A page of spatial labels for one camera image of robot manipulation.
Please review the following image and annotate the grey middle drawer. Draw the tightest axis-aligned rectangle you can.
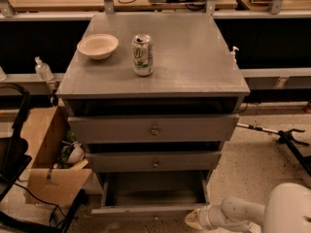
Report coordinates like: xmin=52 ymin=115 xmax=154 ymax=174
xmin=86 ymin=151 xmax=221 ymax=173

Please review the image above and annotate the white cup in box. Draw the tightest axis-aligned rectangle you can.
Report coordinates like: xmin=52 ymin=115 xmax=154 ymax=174
xmin=67 ymin=143 xmax=85 ymax=164

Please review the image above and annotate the brown cardboard box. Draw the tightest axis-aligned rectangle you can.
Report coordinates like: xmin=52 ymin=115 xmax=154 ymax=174
xmin=22 ymin=107 xmax=91 ymax=205

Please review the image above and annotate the black metal stand right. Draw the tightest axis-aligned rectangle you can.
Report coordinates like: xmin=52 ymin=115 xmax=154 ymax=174
xmin=277 ymin=128 xmax=311 ymax=177

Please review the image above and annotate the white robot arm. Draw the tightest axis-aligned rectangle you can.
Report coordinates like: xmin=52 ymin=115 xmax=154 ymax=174
xmin=185 ymin=183 xmax=311 ymax=233

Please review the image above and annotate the black chair frame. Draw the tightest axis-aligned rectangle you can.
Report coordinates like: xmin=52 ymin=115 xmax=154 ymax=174
xmin=0 ymin=83 xmax=86 ymax=233

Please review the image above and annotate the silver metal rod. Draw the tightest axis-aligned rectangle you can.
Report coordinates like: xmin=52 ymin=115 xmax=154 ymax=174
xmin=237 ymin=123 xmax=279 ymax=135

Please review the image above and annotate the grey wooden drawer cabinet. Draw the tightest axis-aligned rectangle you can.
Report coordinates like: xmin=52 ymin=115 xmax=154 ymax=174
xmin=55 ymin=12 xmax=251 ymax=180

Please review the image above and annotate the white ceramic bowl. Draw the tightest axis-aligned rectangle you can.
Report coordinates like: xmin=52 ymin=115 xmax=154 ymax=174
xmin=77 ymin=34 xmax=119 ymax=60

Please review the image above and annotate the white pump bottle right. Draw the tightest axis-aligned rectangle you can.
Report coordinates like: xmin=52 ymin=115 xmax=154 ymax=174
xmin=230 ymin=46 xmax=240 ymax=63

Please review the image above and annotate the grey bottom drawer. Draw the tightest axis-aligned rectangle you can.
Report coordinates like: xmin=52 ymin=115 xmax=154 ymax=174
xmin=91 ymin=170 xmax=210 ymax=218

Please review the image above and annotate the clear sanitizer bottle left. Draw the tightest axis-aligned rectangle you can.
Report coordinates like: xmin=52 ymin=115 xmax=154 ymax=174
xmin=35 ymin=56 xmax=53 ymax=82

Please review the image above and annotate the grey drawer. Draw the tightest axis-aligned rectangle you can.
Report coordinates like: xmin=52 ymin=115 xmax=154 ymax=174
xmin=86 ymin=151 xmax=221 ymax=173
xmin=91 ymin=170 xmax=210 ymax=218
xmin=68 ymin=115 xmax=239 ymax=144

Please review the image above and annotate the black floor cable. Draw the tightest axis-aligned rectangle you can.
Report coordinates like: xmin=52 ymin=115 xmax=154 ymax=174
xmin=13 ymin=182 xmax=71 ymax=228

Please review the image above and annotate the green white soda can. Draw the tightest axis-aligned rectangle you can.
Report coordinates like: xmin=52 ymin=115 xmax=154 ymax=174
xmin=132 ymin=34 xmax=154 ymax=77

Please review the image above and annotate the grey top drawer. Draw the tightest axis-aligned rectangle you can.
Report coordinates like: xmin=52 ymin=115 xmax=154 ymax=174
xmin=68 ymin=115 xmax=239 ymax=144

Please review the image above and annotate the white yellowish gripper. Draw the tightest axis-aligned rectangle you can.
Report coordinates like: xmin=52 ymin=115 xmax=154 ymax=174
xmin=185 ymin=205 xmax=226 ymax=230

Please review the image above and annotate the wooden workbench right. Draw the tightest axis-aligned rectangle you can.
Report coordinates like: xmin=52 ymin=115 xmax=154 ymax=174
xmin=236 ymin=0 xmax=311 ymax=11

